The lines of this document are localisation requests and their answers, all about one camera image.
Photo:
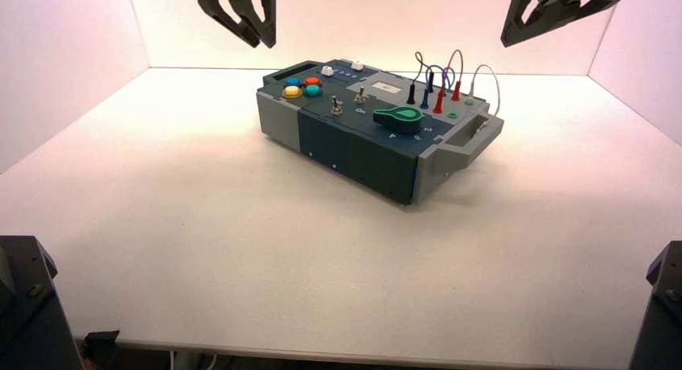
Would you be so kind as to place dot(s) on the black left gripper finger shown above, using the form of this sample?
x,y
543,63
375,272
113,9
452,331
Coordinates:
x,y
270,16
213,8

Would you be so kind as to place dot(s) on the red round push button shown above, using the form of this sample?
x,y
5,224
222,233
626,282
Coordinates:
x,y
313,81

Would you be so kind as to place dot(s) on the teal round push button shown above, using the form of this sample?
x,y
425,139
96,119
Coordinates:
x,y
313,91

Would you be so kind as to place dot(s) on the white slider knob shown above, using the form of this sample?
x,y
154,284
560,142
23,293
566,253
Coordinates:
x,y
357,66
327,71

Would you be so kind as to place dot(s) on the white banana plug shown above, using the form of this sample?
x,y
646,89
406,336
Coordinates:
x,y
470,92

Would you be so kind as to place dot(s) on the red banana plug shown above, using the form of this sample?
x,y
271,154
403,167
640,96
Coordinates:
x,y
456,91
438,103

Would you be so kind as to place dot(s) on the dark blue banana plug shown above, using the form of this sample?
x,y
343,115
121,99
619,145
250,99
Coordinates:
x,y
430,83

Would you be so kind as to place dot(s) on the white label plate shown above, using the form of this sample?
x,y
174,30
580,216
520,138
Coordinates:
x,y
386,88

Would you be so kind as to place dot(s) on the grey and blue task box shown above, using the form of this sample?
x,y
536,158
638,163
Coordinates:
x,y
351,144

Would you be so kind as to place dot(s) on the black banana plug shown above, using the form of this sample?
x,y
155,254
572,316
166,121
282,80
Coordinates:
x,y
411,94

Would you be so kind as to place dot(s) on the green rotary selector knob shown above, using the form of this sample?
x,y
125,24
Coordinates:
x,y
399,121

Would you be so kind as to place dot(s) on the black table clamp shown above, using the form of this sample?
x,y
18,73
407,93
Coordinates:
x,y
101,342

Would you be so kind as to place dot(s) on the metal toggle switch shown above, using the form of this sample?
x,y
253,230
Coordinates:
x,y
335,106
360,96

